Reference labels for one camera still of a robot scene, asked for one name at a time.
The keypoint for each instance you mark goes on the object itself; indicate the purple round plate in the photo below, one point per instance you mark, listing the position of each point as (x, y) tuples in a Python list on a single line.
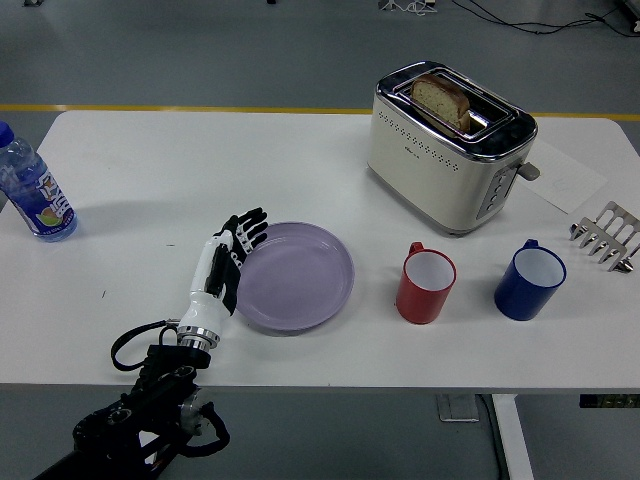
[(295, 277)]

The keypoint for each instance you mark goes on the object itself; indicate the cream chrome toaster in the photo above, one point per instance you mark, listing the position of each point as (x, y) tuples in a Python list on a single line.
[(450, 160)]

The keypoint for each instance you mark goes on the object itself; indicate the blue-capped plastic drink bottle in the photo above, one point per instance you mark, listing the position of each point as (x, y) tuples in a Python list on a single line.
[(35, 187)]

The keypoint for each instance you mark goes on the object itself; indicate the blue mug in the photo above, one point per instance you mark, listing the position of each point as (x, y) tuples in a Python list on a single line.
[(530, 282)]

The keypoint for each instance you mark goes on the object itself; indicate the bread slice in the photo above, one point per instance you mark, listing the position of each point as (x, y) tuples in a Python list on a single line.
[(441, 101)]

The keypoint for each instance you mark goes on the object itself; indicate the white stand base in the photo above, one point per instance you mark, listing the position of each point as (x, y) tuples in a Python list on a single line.
[(407, 5)]

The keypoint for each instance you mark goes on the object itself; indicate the white paper sheet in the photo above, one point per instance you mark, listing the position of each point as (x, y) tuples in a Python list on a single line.
[(567, 180)]

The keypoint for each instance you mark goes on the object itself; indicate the red mug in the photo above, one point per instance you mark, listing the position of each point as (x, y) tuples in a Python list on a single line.
[(425, 285)]

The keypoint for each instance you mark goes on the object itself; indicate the silver metal toast rack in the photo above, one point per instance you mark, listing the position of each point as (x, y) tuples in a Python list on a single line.
[(606, 235)]

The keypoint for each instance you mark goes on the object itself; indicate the grey under-table bracket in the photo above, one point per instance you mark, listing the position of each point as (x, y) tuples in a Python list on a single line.
[(457, 407)]

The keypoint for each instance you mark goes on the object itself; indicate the black table control box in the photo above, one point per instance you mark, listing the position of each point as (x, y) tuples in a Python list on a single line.
[(610, 401)]

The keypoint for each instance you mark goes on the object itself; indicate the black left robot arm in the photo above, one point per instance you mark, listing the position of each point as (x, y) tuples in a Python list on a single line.
[(145, 410)]

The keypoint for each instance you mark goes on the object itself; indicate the white table leg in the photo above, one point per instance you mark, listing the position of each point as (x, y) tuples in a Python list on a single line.
[(512, 440)]

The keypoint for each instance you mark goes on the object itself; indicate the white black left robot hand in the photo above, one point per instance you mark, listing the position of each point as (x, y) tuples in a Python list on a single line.
[(225, 270)]

